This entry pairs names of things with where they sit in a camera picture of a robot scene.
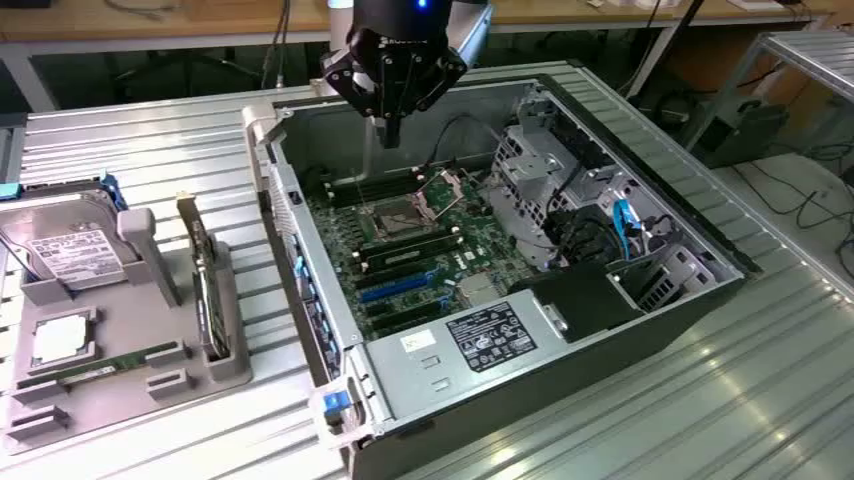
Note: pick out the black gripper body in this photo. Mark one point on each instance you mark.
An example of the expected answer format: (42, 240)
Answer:
(400, 25)

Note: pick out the black graphics card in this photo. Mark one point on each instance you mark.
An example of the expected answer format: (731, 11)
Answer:
(208, 280)

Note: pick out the black RAM slot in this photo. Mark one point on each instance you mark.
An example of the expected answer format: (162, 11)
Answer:
(373, 186)
(380, 196)

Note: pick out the metal socket cover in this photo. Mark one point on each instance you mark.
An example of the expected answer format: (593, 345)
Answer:
(436, 187)

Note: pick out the grey metal disk bay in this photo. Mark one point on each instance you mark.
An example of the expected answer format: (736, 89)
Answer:
(527, 170)

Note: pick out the black chair base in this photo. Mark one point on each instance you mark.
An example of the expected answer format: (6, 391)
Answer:
(193, 62)

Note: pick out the CPU socket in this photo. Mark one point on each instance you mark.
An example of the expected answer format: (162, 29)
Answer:
(393, 220)

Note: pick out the green motherboard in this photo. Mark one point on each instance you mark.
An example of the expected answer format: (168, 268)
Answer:
(467, 250)

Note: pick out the black expansion slot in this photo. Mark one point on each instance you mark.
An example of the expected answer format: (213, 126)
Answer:
(407, 317)
(389, 277)

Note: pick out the blue expansion slot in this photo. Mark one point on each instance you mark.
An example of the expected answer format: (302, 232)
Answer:
(393, 292)

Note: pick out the silver chipset heatsink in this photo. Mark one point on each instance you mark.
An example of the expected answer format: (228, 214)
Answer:
(476, 290)

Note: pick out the black air shroud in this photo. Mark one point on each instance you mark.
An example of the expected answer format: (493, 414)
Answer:
(580, 305)

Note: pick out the silver hard disk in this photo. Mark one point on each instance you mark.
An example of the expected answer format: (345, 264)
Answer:
(66, 250)

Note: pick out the grey power supply unit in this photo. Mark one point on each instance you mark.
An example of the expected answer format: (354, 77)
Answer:
(413, 370)

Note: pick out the blue case latch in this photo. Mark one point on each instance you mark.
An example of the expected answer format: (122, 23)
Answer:
(334, 403)

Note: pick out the black open PC case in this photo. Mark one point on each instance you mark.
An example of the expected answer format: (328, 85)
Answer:
(667, 350)

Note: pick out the silver CPU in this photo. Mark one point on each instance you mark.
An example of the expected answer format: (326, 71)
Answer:
(60, 340)

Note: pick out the grey parts rack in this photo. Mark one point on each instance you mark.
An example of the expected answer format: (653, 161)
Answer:
(120, 380)

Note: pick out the green RAM stick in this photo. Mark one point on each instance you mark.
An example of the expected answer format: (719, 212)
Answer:
(100, 372)

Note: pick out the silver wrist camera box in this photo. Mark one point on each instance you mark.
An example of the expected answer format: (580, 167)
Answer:
(475, 30)

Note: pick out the wooden desk white frame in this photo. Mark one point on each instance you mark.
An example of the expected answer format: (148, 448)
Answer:
(200, 20)

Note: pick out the blue hard disk bracket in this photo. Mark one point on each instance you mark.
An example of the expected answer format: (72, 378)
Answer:
(109, 190)

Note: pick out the aluminium slat frame table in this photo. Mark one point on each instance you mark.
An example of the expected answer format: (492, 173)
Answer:
(813, 52)

